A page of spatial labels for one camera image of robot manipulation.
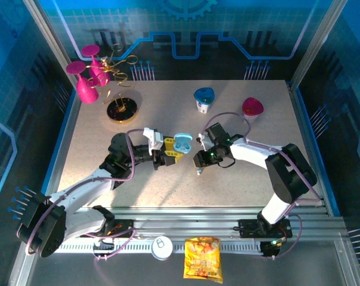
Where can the light blue earbud charging case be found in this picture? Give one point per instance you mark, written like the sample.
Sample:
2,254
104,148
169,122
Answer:
183,137

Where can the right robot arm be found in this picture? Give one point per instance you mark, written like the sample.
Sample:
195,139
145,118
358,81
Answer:
290,172

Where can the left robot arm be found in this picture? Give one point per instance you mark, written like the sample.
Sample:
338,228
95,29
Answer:
78,190

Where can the yogurt cup with blue lid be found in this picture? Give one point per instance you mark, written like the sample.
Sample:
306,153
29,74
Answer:
204,104

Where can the pink wine glass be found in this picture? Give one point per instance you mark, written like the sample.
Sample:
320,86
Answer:
98,71
86,89

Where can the yogurt cup with red lid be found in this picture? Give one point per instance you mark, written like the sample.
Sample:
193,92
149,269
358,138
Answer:
252,105

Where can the small black controller board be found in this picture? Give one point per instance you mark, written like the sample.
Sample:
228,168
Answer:
271,248
104,245

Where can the silver tin can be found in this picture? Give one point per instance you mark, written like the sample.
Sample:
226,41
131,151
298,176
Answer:
162,247

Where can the yellow chips bag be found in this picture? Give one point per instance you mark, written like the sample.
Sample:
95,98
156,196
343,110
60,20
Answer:
202,259

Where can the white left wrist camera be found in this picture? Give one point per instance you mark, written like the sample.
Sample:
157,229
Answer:
154,140

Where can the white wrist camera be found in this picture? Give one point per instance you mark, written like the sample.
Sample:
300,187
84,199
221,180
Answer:
204,142
154,140

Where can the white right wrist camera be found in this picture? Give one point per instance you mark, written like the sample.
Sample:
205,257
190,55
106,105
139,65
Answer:
204,142

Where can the aluminium frame rail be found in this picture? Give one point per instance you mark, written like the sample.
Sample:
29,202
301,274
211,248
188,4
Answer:
183,217

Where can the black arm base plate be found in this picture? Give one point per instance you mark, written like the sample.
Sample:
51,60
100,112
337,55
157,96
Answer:
123,225
248,228

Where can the aluminium frame post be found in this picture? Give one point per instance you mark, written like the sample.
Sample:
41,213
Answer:
50,44
317,44

